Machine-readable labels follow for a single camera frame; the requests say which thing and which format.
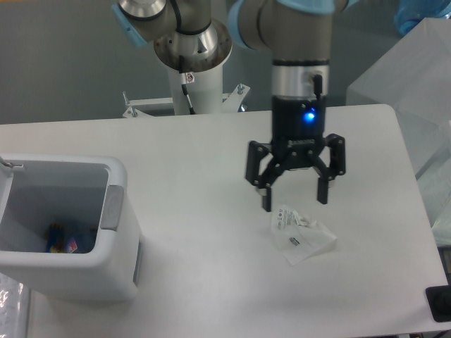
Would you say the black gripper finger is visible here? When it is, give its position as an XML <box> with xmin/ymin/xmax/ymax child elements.
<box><xmin>245</xmin><ymin>141</ymin><xmax>287</xmax><ymax>212</ymax></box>
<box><xmin>309</xmin><ymin>134</ymin><xmax>346</xmax><ymax>204</ymax></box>

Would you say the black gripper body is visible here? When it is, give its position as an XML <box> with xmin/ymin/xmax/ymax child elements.
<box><xmin>270</xmin><ymin>95</ymin><xmax>328</xmax><ymax>172</ymax></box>

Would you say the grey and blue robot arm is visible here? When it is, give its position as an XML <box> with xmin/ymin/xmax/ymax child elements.
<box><xmin>111</xmin><ymin>1</ymin><xmax>351</xmax><ymax>211</ymax></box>

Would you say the white trash can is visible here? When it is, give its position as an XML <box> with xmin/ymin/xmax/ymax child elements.
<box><xmin>1</xmin><ymin>153</ymin><xmax>143</xmax><ymax>301</ymax></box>

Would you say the white crumpled plastic wrapper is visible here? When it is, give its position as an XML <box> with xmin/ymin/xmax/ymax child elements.
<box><xmin>270</xmin><ymin>204</ymin><xmax>338</xmax><ymax>266</ymax></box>

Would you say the translucent plastic box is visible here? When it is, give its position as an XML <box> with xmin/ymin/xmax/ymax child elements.
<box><xmin>346</xmin><ymin>18</ymin><xmax>450</xmax><ymax>227</ymax></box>

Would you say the blue plastic bag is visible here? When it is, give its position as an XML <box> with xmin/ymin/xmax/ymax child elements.
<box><xmin>394</xmin><ymin>0</ymin><xmax>450</xmax><ymax>36</ymax></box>

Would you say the black device at table edge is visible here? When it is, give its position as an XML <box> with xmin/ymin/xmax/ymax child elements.
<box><xmin>426</xmin><ymin>285</ymin><xmax>450</xmax><ymax>323</ymax></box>

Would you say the blue yellow snack packet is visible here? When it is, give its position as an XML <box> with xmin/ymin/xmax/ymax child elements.
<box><xmin>44</xmin><ymin>223</ymin><xmax>97</xmax><ymax>254</ymax></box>

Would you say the clear plastic sheet with paper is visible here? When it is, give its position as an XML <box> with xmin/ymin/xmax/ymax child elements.
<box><xmin>1</xmin><ymin>274</ymin><xmax>30</xmax><ymax>337</ymax></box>

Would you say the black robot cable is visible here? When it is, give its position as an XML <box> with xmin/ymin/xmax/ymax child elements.
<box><xmin>169</xmin><ymin>0</ymin><xmax>197</xmax><ymax>115</ymax></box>

